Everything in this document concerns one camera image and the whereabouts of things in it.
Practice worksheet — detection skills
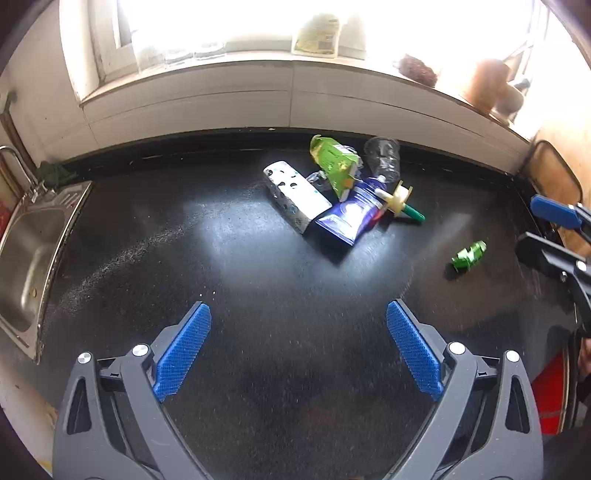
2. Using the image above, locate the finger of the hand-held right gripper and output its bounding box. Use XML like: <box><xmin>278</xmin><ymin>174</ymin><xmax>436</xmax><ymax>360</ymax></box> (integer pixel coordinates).
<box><xmin>530</xmin><ymin>194</ymin><xmax>591</xmax><ymax>241</ymax></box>
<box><xmin>516</xmin><ymin>233</ymin><xmax>591</xmax><ymax>297</ymax></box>

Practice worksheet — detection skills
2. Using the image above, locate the white labelled bottle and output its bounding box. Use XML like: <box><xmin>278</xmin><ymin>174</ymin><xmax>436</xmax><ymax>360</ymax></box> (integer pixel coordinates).
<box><xmin>292</xmin><ymin>13</ymin><xmax>342</xmax><ymax>58</ymax></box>

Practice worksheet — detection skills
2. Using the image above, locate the white perforated cardboard box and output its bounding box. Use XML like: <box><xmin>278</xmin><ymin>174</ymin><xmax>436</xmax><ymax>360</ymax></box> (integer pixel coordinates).
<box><xmin>263</xmin><ymin>160</ymin><xmax>333</xmax><ymax>235</ymax></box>

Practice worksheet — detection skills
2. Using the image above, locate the stainless steel sink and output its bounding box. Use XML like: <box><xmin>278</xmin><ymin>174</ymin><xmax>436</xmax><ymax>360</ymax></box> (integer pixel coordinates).
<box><xmin>0</xmin><ymin>180</ymin><xmax>94</xmax><ymax>363</ymax></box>

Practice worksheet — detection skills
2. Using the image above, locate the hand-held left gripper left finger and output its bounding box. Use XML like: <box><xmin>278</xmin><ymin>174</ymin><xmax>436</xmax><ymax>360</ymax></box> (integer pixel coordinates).
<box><xmin>52</xmin><ymin>301</ymin><xmax>213</xmax><ymax>480</ymax></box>

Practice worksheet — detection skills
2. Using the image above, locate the yellow green plastic nozzle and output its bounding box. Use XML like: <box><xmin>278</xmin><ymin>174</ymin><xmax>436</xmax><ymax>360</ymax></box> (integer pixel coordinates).
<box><xmin>375</xmin><ymin>181</ymin><xmax>426</xmax><ymax>225</ymax></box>

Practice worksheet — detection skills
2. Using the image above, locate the clay pot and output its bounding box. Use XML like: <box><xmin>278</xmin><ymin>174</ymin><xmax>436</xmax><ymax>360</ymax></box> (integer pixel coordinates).
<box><xmin>463</xmin><ymin>58</ymin><xmax>513</xmax><ymax>116</ymax></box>

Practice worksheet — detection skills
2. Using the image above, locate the dark green cloth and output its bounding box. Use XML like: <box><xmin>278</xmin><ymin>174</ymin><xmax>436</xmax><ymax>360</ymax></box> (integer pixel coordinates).
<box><xmin>38</xmin><ymin>161</ymin><xmax>79</xmax><ymax>186</ymax></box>

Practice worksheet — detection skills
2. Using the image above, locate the white ceramic vessel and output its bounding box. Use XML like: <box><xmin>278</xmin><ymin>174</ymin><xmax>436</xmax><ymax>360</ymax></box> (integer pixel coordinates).
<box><xmin>490</xmin><ymin>82</ymin><xmax>526</xmax><ymax>124</ymax></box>

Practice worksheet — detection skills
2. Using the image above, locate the brown scrubber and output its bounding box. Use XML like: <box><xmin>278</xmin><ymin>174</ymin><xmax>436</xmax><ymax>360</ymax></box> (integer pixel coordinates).
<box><xmin>398</xmin><ymin>54</ymin><xmax>438</xmax><ymax>88</ymax></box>

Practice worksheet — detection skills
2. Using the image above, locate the blue squeeze tube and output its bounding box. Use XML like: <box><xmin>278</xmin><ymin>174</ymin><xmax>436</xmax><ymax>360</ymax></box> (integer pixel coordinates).
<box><xmin>315</xmin><ymin>178</ymin><xmax>389</xmax><ymax>247</ymax></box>

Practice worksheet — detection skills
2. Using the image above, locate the chrome faucet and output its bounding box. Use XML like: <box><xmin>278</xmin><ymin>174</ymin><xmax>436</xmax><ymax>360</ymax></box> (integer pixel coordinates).
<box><xmin>0</xmin><ymin>145</ymin><xmax>40</xmax><ymax>195</ymax></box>

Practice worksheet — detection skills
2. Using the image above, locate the green drink carton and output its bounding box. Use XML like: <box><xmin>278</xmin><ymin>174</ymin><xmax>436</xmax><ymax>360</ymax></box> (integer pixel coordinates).
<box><xmin>309</xmin><ymin>135</ymin><xmax>363</xmax><ymax>202</ymax></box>

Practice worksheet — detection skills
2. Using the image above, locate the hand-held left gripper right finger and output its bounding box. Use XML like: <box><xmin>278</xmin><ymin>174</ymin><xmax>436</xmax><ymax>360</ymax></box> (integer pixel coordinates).
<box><xmin>383</xmin><ymin>300</ymin><xmax>544</xmax><ymax>480</ymax></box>

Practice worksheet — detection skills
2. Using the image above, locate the black framed wooden panel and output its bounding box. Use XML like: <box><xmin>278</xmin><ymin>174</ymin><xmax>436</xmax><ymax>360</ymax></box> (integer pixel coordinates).
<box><xmin>525</xmin><ymin>140</ymin><xmax>584</xmax><ymax>209</ymax></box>

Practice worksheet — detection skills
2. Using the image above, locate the red plastic container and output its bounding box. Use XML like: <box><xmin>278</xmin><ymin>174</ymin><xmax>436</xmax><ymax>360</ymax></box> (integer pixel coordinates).
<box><xmin>530</xmin><ymin>344</ymin><xmax>570</xmax><ymax>435</ymax></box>

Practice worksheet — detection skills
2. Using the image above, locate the clear plastic cup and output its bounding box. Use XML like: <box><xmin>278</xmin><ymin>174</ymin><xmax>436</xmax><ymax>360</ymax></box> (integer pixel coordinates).
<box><xmin>363</xmin><ymin>137</ymin><xmax>402</xmax><ymax>182</ymax></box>

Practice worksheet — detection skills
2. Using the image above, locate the white window sill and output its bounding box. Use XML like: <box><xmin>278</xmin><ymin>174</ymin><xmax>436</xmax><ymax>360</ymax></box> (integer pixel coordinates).
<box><xmin>78</xmin><ymin>54</ymin><xmax>532</xmax><ymax>141</ymax></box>

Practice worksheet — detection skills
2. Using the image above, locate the crushed green can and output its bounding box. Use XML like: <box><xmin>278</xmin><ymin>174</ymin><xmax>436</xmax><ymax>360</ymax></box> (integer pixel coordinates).
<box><xmin>451</xmin><ymin>240</ymin><xmax>488</xmax><ymax>271</ymax></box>

